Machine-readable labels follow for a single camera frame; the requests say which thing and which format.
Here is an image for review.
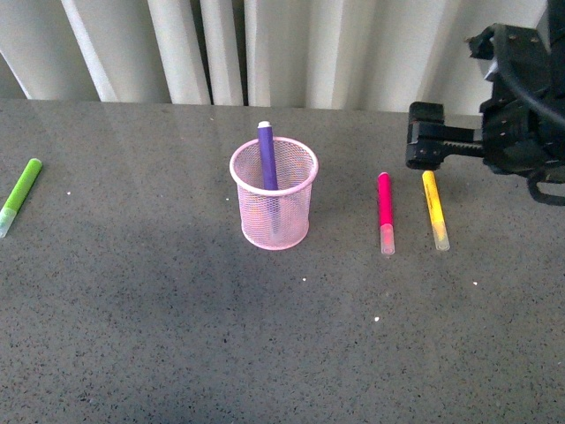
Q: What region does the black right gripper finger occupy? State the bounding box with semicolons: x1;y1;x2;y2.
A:
405;102;485;170

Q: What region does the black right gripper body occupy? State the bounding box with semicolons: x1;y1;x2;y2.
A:
468;1;564;177

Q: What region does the pink marker pen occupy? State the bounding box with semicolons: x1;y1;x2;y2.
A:
377;172;396;255

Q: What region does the purple marker pen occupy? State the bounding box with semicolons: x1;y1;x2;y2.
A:
257;120;283;235

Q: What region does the pink mesh pen cup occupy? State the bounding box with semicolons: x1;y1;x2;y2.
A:
230;137;319;251

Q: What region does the yellow marker pen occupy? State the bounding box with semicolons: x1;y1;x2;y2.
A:
422;170;450;252

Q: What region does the white pleated curtain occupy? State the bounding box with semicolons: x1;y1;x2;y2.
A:
1;1;547;114

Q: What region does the green marker pen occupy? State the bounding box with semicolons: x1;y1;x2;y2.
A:
1;158;42;239

